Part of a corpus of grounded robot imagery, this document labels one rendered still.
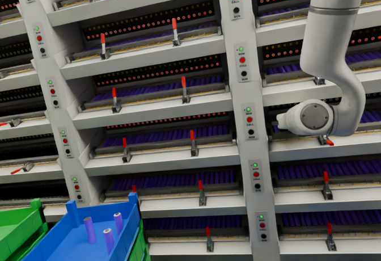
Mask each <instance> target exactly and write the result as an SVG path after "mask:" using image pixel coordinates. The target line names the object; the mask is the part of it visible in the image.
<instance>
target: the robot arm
mask: <svg viewBox="0 0 381 261"><path fill-rule="evenodd" d="M360 4H361V0H311V2H310V8H309V11H308V17H307V23H306V29H305V33H304V39H303V45H302V51H301V55H300V67H301V69H302V70H303V71H304V72H305V73H307V74H310V75H313V76H316V77H319V78H322V79H326V80H328V81H330V82H333V83H334V84H336V85H337V86H339V87H340V88H341V90H342V99H341V102H340V104H339V105H337V106H332V105H327V104H326V103H325V102H324V101H322V100H318V99H309V100H306V101H304V102H302V103H300V104H298V105H296V106H294V107H292V108H290V109H289V110H288V111H287V112H286V113H282V114H279V115H277V120H278V121H273V122H272V125H278V128H279V129H288V130H289V131H290V132H292V133H294V134H302V135H327V136H340V137H347V136H351V135H352V134H353V133H354V132H355V131H356V130H357V128H358V126H359V123H360V121H361V117H362V114H363V110H364V107H365V102H366V95H365V91H364V89H363V86H362V84H361V82H360V81H359V79H358V78H357V76H356V75H355V74H354V73H353V72H352V71H351V70H350V69H349V67H348V66H347V64H346V62H345V54H346V50H347V48H348V44H349V40H350V37H351V34H352V31H353V27H354V24H355V20H356V18H357V14H358V10H359V7H360Z"/></svg>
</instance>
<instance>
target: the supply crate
mask: <svg viewBox="0 0 381 261"><path fill-rule="evenodd" d="M128 199H129V201H125V202H120V203H112V204H103V205H94V206H89V207H81V208H77V205H76V202H75V200H70V201H68V202H67V203H66V204H65V205H66V209H67V213H66V214H65V215H64V216H63V217H62V218H61V219H60V220H59V221H58V222H57V223H56V224H55V225H54V227H52V228H51V229H50V231H49V232H48V233H47V234H46V235H45V236H44V237H43V238H42V239H41V240H40V241H39V242H38V244H37V245H36V246H35V247H34V248H33V249H32V250H31V251H30V252H29V253H28V254H27V255H26V256H25V257H24V258H23V259H22V260H21V261H124V260H125V257H126V255H127V253H128V250H129V247H130V245H131V243H132V240H133V238H134V235H135V233H136V231H137V228H138V225H139V223H140V221H141V218H142V216H141V211H140V207H139V202H138V197H137V193H136V192H131V193H130V194H129V195H128ZM118 212H120V213H121V217H122V221H123V224H124V227H123V229H122V231H121V233H120V235H119V236H118V234H117V229H116V224H115V220H114V216H113V215H114V214H115V213H118ZM86 217H91V219H92V223H93V226H94V231H95V235H96V239H97V240H96V242H94V243H89V241H88V236H87V232H86V228H85V225H84V219H85V218H86ZM108 228H110V229H111V230H112V234H113V239H114V242H115V245H114V247H113V249H112V251H111V253H110V255H109V256H108V251H107V247H106V244H105V239H104V234H103V231H104V230H105V229H108Z"/></svg>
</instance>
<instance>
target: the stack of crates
mask: <svg viewBox="0 0 381 261"><path fill-rule="evenodd" d="M30 204H31V207H26V208H18V209H9V210H4V211H0V261H21V260H22V259H23V258H24V257H25V256H26V255H27V254H28V253H29V252H30V251H31V250H32V249H33V248H34V247H35V246H36V245H37V244H38V242H39V241H40V240H41V239H42V238H43V237H44V236H45V235H46V234H47V233H48V232H49V229H48V226H47V223H46V219H45V215H44V211H43V208H42V205H41V201H40V198H37V199H33V200H32V201H30Z"/></svg>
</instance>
